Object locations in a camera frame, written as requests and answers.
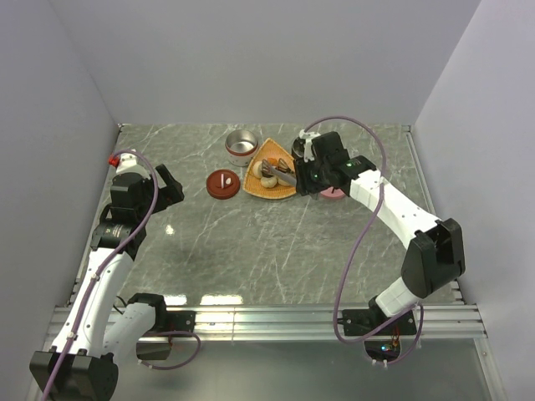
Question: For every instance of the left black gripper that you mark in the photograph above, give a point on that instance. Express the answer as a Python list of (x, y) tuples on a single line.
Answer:
[(170, 194)]

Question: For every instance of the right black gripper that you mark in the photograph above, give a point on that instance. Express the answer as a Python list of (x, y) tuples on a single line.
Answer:
[(303, 185)]

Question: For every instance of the metal tongs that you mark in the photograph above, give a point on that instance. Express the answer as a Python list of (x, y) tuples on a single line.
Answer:
[(272, 170)]

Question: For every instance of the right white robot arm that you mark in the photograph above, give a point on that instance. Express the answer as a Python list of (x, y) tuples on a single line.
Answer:
[(434, 248)]

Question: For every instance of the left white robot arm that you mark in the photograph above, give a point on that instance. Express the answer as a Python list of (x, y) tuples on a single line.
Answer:
[(84, 359)]

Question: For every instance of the black steel lunch bowl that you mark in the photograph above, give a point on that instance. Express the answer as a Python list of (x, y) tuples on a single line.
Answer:
[(298, 147)]

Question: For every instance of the pink round lid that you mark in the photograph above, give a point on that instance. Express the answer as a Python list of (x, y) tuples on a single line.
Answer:
[(332, 194)]

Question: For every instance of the brown round lid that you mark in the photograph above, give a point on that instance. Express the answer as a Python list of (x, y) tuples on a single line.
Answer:
[(223, 184)]

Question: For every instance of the orange wicker triangular tray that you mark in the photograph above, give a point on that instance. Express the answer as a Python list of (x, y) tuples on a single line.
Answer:
[(270, 149)]

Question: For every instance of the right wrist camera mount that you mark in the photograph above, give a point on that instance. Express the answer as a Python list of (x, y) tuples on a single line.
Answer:
[(309, 137)]

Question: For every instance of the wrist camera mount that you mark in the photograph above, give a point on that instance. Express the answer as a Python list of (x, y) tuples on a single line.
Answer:
[(309, 137), (126, 163)]

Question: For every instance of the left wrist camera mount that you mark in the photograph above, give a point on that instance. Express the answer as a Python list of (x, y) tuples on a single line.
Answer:
[(126, 163)]

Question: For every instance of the aluminium frame rail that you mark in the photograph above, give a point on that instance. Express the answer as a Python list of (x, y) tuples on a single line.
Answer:
[(286, 323)]

